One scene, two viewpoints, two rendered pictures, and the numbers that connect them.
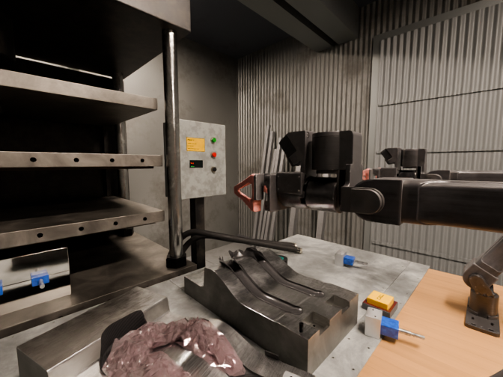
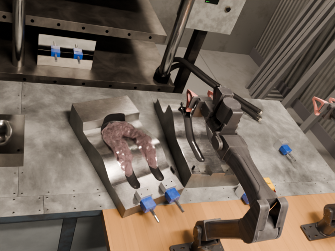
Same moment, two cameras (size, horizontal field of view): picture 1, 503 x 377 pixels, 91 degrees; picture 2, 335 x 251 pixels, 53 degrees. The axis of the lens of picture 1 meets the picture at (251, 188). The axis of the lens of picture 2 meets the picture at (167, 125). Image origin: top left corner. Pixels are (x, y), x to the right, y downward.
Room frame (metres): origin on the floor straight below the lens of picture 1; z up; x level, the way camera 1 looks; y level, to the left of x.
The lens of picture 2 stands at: (-0.46, -0.19, 1.81)
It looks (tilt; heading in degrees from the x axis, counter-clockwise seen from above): 39 degrees down; 14
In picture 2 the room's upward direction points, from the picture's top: 22 degrees clockwise
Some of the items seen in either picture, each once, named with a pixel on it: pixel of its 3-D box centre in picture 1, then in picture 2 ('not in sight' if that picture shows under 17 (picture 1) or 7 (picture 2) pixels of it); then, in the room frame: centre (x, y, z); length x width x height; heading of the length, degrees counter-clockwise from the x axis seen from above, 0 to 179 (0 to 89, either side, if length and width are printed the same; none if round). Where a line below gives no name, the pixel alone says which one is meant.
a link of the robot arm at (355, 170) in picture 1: (348, 170); (227, 124); (0.38, -0.15, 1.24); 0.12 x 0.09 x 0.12; 47
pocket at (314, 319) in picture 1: (315, 328); (203, 172); (0.54, -0.15, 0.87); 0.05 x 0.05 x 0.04; 45
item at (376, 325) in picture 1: (394, 328); (250, 199); (0.60, -0.37, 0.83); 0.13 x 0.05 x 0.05; 58
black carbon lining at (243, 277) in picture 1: (263, 273); (201, 128); (0.72, -0.04, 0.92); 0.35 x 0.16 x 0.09; 45
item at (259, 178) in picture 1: (256, 190); (195, 99); (0.47, -0.01, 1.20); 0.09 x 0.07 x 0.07; 47
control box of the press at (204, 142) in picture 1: (197, 252); (184, 71); (1.39, 0.31, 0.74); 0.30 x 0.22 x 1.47; 135
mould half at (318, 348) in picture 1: (261, 286); (198, 133); (0.74, -0.03, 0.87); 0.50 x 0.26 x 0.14; 45
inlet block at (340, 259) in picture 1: (351, 260); (286, 151); (1.04, -0.44, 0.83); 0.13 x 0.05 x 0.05; 55
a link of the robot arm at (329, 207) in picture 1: (327, 190); (219, 125); (0.40, -0.12, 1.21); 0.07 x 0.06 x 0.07; 47
